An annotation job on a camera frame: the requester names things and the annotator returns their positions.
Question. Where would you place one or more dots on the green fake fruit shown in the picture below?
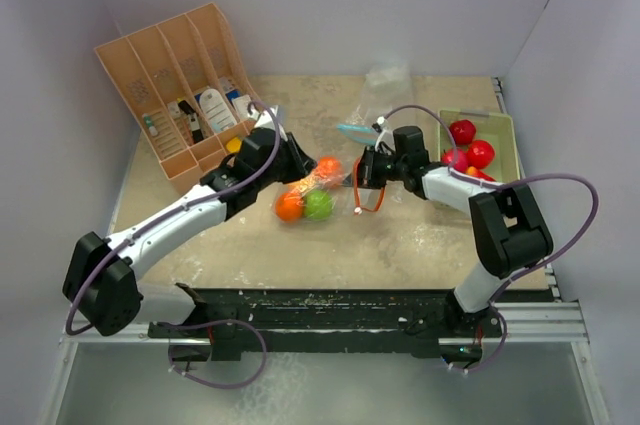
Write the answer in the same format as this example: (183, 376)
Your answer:
(318, 205)

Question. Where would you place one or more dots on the clear bag red zipper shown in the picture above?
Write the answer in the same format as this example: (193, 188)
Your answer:
(346, 196)

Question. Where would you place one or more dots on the fake orange tangerine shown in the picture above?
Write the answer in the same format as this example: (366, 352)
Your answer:
(289, 206)

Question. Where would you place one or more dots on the red fake apple with stem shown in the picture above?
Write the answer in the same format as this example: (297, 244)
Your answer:
(456, 158)

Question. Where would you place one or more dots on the pink desk organizer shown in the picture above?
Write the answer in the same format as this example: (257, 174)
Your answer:
(160, 71)

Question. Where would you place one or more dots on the fake orange persimmon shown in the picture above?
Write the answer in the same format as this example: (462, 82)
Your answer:
(329, 168)

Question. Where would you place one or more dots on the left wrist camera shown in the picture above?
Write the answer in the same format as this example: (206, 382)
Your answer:
(269, 118)

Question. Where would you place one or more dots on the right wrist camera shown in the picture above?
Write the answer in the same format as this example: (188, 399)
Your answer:
(382, 128)

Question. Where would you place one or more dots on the green perforated basket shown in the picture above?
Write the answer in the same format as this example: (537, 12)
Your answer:
(485, 140)

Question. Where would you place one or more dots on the clear bag blue zipper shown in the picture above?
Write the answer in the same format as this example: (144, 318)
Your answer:
(386, 86)

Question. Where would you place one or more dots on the fake yellow orange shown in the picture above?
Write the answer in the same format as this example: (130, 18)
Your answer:
(301, 186)

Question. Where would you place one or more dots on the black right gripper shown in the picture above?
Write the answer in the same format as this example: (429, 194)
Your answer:
(366, 169)

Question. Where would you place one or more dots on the yellow grey block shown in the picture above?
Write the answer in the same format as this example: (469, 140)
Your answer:
(233, 146)

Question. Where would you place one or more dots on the red fake pepper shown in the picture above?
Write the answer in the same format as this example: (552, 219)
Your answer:
(478, 173)

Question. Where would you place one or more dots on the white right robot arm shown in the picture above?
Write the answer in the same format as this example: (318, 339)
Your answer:
(509, 231)

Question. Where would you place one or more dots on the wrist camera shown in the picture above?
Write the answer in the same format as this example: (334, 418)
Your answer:
(382, 128)
(269, 118)

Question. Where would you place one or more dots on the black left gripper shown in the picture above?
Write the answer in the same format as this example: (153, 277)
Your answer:
(301, 164)

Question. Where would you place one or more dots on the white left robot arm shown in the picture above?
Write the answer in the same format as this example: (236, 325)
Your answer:
(102, 278)

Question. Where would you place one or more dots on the white blue card pack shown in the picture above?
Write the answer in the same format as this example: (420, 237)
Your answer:
(216, 111)

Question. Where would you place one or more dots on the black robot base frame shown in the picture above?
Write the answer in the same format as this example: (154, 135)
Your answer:
(422, 323)

